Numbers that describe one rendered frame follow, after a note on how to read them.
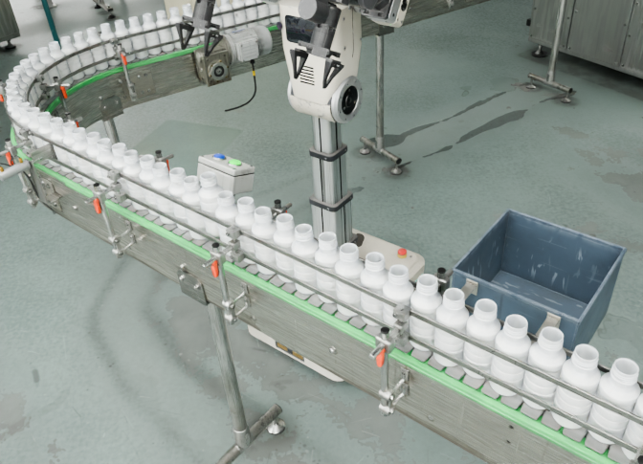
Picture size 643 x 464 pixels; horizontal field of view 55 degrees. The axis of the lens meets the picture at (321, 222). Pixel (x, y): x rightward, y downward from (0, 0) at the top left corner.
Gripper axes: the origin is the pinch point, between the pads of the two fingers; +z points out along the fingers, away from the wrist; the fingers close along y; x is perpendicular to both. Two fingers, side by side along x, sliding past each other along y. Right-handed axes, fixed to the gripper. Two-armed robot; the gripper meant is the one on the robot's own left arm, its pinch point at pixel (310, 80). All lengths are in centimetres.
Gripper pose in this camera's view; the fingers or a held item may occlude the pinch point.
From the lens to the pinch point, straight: 171.5
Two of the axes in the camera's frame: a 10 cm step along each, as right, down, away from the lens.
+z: -2.8, 9.2, 2.5
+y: 8.0, 3.7, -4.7
